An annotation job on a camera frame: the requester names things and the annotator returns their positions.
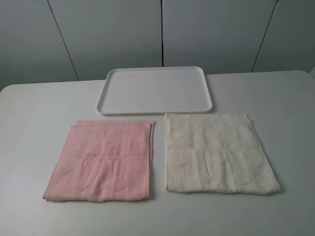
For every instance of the cream white terry towel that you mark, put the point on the cream white terry towel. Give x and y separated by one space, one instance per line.
216 153

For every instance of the white rectangular plastic tray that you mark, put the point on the white rectangular plastic tray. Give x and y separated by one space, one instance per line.
155 91

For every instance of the pink terry towel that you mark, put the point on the pink terry towel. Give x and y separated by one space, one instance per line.
104 160

